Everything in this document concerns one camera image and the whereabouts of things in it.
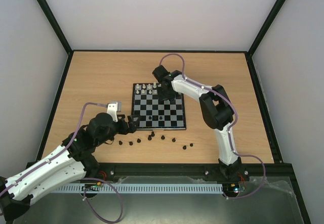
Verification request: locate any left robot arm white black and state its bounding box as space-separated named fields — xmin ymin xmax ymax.
xmin=1 ymin=113 xmax=140 ymax=221

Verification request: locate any black aluminium rail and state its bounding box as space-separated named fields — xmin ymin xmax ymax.
xmin=98 ymin=163 xmax=296 ymax=183

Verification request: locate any black and white chessboard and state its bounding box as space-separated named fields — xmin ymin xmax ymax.
xmin=131 ymin=82 xmax=186 ymax=130

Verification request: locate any light blue cable duct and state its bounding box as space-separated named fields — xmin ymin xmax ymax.
xmin=53 ymin=183 xmax=223 ymax=194

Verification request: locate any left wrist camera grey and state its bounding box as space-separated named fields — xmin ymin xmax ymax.
xmin=106 ymin=101 xmax=122 ymax=122

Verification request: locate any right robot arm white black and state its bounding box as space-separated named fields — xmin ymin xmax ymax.
xmin=152 ymin=65 xmax=241 ymax=180

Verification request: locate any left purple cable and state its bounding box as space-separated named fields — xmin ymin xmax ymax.
xmin=0 ymin=102 xmax=125 ymax=222

